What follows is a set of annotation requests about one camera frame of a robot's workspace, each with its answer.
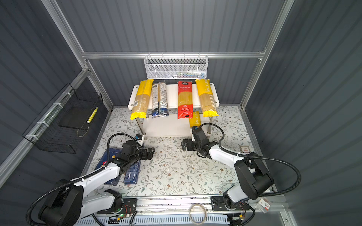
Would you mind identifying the yellow pastatime spaghetti pack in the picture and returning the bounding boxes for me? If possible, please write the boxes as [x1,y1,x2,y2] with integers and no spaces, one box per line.
[189,111,201,128]
[195,79,219,117]

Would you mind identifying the red spaghetti pack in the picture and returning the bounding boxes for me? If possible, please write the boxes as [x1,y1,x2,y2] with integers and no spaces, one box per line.
[177,82,193,120]

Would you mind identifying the blue white spaghetti pack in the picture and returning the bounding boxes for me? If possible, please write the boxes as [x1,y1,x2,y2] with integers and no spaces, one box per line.
[151,81,169,118]

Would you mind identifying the yellow spaghetti pack barcode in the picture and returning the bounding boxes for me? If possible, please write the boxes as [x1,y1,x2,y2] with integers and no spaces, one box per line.
[130,79,154,121]

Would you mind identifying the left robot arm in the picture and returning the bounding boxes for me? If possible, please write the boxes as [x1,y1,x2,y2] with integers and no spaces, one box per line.
[25,134,155,226]

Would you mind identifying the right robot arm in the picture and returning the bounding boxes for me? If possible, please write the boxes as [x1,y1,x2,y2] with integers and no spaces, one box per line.
[182,123,302,209]

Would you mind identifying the light blue spaghetti box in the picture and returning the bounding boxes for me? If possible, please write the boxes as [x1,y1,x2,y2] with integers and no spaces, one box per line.
[123,160,141,185]

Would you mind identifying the white two-tier shelf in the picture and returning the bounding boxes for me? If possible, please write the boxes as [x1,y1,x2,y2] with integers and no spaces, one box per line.
[128,83,220,137]

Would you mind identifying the dark blue spaghetti box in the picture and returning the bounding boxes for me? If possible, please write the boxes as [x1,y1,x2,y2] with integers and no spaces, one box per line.
[94,147,125,186]

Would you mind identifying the toothpaste tube in basket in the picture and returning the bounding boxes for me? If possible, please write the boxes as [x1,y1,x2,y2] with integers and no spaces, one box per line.
[184,70,207,78]

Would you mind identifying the small red white tag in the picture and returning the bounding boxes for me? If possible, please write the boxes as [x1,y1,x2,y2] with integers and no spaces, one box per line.
[256,197,271,213]

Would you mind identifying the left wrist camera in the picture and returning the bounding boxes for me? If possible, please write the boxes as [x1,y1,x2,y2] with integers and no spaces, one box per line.
[135,134,145,145]

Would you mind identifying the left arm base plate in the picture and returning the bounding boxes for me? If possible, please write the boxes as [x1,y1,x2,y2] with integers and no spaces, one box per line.
[107,198,138,216]

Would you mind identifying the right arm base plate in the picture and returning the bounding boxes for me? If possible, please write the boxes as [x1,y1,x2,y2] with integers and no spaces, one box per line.
[210,196,250,212]

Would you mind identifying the coiled white cable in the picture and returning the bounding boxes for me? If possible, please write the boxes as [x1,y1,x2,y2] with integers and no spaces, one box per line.
[189,203,207,225]

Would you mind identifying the black wire basket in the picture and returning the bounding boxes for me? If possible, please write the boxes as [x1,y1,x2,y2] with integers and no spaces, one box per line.
[23,85,103,154]

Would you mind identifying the white wire mesh basket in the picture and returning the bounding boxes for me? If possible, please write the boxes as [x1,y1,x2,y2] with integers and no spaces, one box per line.
[144,56,209,80]

